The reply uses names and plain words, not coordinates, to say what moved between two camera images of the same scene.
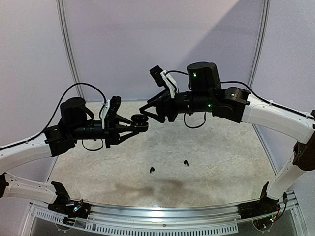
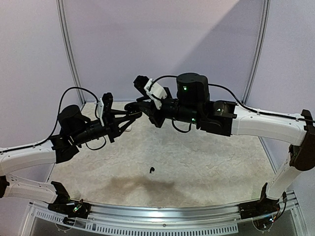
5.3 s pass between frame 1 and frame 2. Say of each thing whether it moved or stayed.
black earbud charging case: moved
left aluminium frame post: stayed
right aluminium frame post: stayed
